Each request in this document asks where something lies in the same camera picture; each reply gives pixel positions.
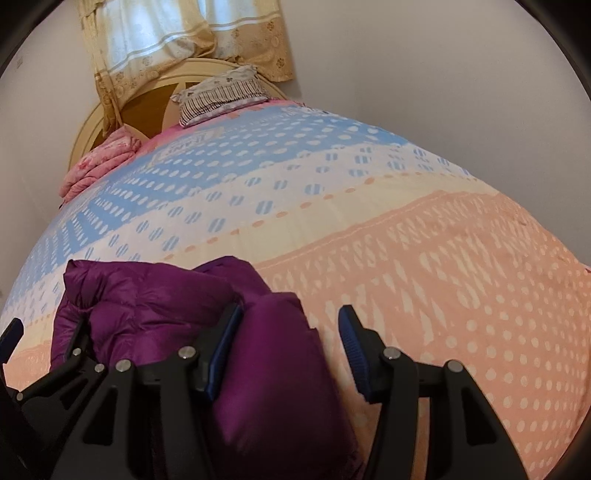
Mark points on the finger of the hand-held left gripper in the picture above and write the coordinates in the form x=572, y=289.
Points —
x=10, y=341
x=76, y=364

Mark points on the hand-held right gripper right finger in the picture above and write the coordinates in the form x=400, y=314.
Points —
x=355, y=355

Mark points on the striped floral pillow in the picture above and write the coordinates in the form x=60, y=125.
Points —
x=217, y=97

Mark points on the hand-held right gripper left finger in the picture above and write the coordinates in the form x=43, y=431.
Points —
x=221, y=360

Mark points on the beige patterned curtain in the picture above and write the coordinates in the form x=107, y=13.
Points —
x=152, y=32

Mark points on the purple down jacket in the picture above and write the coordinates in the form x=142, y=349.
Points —
x=272, y=360

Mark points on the cream wooden headboard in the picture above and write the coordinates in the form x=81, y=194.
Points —
x=147, y=108

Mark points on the pastel dotted bedspread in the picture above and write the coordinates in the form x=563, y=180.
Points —
x=369, y=230

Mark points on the pink folded quilt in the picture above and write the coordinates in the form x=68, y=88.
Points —
x=99, y=159

